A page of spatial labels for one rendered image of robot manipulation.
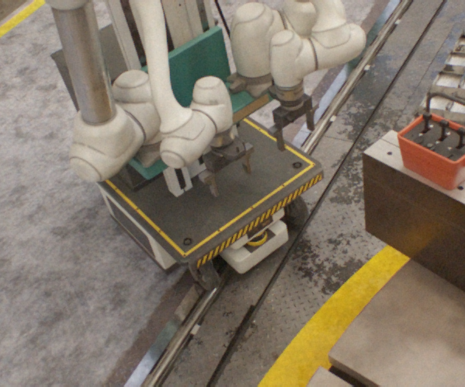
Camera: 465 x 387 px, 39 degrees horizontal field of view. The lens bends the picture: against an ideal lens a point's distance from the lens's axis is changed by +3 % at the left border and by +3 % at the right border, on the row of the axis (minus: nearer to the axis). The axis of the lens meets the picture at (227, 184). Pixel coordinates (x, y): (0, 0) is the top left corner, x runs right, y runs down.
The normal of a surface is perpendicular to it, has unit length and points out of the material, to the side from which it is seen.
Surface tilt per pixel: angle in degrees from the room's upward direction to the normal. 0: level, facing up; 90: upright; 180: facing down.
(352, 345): 0
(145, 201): 0
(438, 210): 90
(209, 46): 90
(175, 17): 90
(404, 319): 0
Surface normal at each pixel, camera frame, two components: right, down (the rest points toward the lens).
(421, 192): -0.74, 0.55
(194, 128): 0.66, -0.14
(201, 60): 0.60, 0.48
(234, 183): -0.18, -0.71
